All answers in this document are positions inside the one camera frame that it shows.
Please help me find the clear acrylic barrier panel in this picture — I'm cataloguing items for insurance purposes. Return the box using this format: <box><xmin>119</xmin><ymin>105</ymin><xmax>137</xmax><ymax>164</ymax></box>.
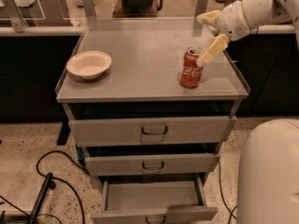
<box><xmin>0</xmin><ymin>0</ymin><xmax>86</xmax><ymax>33</ymax></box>

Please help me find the grey drawer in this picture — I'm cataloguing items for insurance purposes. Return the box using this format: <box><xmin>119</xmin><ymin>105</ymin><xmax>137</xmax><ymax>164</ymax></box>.
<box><xmin>85</xmin><ymin>144</ymin><xmax>220</xmax><ymax>176</ymax></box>
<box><xmin>64</xmin><ymin>100</ymin><xmax>239</xmax><ymax>147</ymax></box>
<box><xmin>92</xmin><ymin>175</ymin><xmax>217</xmax><ymax>224</ymax></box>

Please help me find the grey drawer cabinet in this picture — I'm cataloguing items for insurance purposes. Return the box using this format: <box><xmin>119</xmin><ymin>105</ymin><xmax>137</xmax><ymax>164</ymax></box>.
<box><xmin>55</xmin><ymin>18</ymin><xmax>251</xmax><ymax>224</ymax></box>

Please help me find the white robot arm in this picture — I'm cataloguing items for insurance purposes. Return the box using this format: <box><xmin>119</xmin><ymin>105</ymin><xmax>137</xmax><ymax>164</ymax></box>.
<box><xmin>196</xmin><ymin>0</ymin><xmax>299</xmax><ymax>67</ymax></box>

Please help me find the black floor cable right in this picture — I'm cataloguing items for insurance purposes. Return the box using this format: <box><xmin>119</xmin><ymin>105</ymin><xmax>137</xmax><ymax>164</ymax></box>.
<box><xmin>217</xmin><ymin>161</ymin><xmax>238</xmax><ymax>224</ymax></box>

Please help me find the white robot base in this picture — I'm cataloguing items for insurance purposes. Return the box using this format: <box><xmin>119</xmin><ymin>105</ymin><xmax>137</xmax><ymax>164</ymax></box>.
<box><xmin>237</xmin><ymin>119</ymin><xmax>299</xmax><ymax>224</ymax></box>

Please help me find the seated person in background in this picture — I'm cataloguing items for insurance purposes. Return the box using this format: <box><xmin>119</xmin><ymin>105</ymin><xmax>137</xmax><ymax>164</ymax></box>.
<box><xmin>112</xmin><ymin>0</ymin><xmax>164</xmax><ymax>18</ymax></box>

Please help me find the white paper bowl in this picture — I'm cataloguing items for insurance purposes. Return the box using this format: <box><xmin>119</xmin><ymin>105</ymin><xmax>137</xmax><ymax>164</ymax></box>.
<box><xmin>66</xmin><ymin>51</ymin><xmax>112</xmax><ymax>79</ymax></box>

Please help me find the grey bottom drawer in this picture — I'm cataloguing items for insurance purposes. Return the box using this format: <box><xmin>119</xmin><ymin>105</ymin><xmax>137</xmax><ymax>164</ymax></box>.
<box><xmin>92</xmin><ymin>175</ymin><xmax>217</xmax><ymax>224</ymax></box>

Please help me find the black power strip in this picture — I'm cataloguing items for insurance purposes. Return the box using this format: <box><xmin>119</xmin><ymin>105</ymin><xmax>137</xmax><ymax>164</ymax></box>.
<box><xmin>28</xmin><ymin>173</ymin><xmax>53</xmax><ymax>224</ymax></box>

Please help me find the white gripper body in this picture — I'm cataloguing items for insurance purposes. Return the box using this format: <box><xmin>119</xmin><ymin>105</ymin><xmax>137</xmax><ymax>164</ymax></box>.
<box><xmin>217</xmin><ymin>1</ymin><xmax>250</xmax><ymax>41</ymax></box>

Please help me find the grey top drawer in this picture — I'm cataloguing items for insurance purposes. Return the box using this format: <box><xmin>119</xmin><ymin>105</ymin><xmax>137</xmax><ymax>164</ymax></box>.
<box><xmin>64</xmin><ymin>100</ymin><xmax>239</xmax><ymax>147</ymax></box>

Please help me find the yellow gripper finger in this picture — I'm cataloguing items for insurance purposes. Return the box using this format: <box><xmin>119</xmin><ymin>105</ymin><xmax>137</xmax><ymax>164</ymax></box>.
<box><xmin>196</xmin><ymin>34</ymin><xmax>230</xmax><ymax>67</ymax></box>
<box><xmin>196</xmin><ymin>10</ymin><xmax>221</xmax><ymax>26</ymax></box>

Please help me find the red coke can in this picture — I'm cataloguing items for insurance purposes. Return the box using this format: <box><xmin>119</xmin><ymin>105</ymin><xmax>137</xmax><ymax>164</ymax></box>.
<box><xmin>180</xmin><ymin>47</ymin><xmax>203</xmax><ymax>89</ymax></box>

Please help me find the grey middle drawer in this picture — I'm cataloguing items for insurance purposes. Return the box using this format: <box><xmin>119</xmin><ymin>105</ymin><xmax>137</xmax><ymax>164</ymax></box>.
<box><xmin>85</xmin><ymin>144</ymin><xmax>220</xmax><ymax>176</ymax></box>

